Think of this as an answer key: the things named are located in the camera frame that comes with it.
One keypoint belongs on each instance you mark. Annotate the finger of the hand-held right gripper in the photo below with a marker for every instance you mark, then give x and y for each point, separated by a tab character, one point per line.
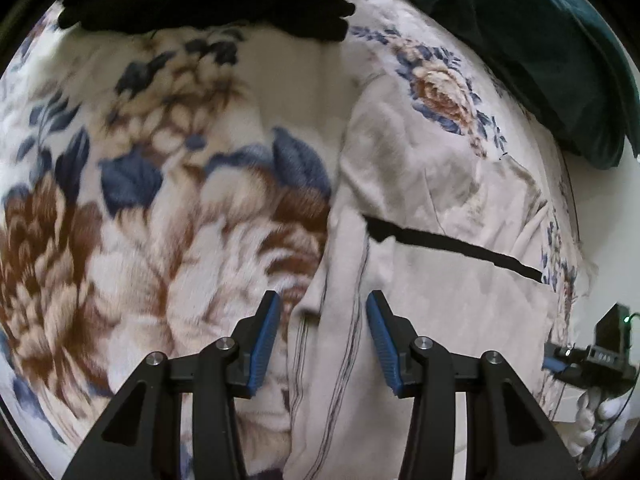
552	364

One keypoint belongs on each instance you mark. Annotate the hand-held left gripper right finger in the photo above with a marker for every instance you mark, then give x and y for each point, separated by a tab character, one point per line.
385	345

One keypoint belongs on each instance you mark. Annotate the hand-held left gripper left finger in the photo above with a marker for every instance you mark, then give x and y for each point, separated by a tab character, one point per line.
261	345

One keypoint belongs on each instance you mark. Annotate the beige long-sleeve shirt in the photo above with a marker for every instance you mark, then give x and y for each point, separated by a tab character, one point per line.
440	310

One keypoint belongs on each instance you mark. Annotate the person's right hand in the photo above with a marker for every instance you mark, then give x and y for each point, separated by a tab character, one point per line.
585	425

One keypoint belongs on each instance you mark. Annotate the floral bedspread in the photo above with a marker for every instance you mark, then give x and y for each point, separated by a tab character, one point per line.
150	210

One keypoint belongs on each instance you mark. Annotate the dark teal plush blanket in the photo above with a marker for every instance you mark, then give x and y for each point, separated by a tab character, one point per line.
540	50

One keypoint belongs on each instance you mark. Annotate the folded black garment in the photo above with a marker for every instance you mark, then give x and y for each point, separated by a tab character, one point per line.
225	0

